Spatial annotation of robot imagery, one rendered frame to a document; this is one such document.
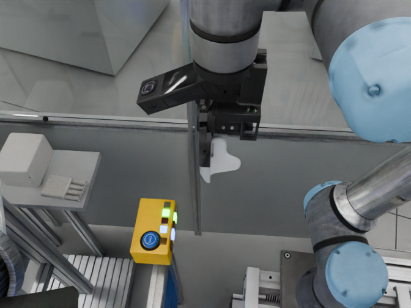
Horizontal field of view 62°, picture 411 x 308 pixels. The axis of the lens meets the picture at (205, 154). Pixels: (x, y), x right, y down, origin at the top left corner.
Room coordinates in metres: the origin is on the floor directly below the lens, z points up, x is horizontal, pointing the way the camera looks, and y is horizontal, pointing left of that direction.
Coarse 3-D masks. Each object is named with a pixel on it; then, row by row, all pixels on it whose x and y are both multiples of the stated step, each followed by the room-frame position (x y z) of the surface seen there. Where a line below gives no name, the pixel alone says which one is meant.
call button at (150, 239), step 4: (152, 232) 0.35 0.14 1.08; (144, 236) 0.34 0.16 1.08; (148, 236) 0.34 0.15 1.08; (152, 236) 0.34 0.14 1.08; (156, 236) 0.34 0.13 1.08; (144, 240) 0.33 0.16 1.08; (148, 240) 0.33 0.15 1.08; (152, 240) 0.33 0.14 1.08; (156, 240) 0.33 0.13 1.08; (144, 244) 0.32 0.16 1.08; (148, 244) 0.32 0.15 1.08; (152, 244) 0.32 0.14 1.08; (156, 244) 0.32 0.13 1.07
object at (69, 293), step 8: (64, 288) 0.18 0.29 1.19; (72, 288) 0.18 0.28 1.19; (16, 296) 0.17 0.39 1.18; (24, 296) 0.17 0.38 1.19; (32, 296) 0.17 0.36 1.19; (40, 296) 0.17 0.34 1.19; (48, 296) 0.17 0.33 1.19; (56, 296) 0.17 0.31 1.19; (64, 296) 0.17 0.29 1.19; (72, 296) 0.17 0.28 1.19; (0, 304) 0.15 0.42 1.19; (8, 304) 0.15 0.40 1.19; (16, 304) 0.15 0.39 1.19; (24, 304) 0.15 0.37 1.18; (32, 304) 0.15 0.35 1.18; (40, 304) 0.15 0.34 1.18; (48, 304) 0.15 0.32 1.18; (56, 304) 0.15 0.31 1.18; (64, 304) 0.15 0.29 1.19; (72, 304) 0.15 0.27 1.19
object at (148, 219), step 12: (144, 204) 0.44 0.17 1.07; (156, 204) 0.44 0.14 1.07; (144, 216) 0.40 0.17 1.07; (156, 216) 0.40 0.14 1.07; (168, 216) 0.40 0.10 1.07; (144, 228) 0.37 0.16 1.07; (156, 228) 0.37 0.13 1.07; (168, 228) 0.37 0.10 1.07; (132, 240) 0.33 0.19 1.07; (168, 240) 0.33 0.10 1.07; (132, 252) 0.30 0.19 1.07; (144, 252) 0.30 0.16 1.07; (156, 252) 0.30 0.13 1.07; (168, 252) 0.30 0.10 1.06; (156, 264) 0.30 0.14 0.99; (168, 264) 0.29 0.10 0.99
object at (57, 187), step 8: (56, 176) 0.65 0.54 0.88; (48, 184) 0.61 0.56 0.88; (56, 184) 0.61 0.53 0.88; (64, 184) 0.61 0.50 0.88; (72, 184) 0.62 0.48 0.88; (80, 184) 0.62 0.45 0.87; (40, 192) 0.58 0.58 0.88; (48, 192) 0.58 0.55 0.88; (56, 192) 0.58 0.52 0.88; (64, 192) 0.58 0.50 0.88; (72, 192) 0.58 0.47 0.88; (80, 192) 0.58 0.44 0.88
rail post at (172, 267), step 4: (172, 252) 0.42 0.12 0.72; (172, 256) 0.41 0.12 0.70; (172, 260) 0.40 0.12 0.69; (172, 264) 0.39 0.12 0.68; (172, 268) 0.39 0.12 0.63; (176, 268) 0.42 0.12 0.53; (172, 272) 0.39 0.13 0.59; (176, 272) 0.41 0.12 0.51; (172, 276) 0.39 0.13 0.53; (176, 276) 0.40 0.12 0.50; (172, 280) 0.40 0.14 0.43; (176, 280) 0.39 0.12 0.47; (176, 284) 0.39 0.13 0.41; (180, 284) 0.43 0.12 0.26; (176, 288) 0.39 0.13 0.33; (180, 288) 0.42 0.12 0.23; (176, 292) 0.39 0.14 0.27; (180, 292) 0.40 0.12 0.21; (180, 296) 0.39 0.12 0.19; (180, 300) 0.39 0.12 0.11; (180, 304) 0.39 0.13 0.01
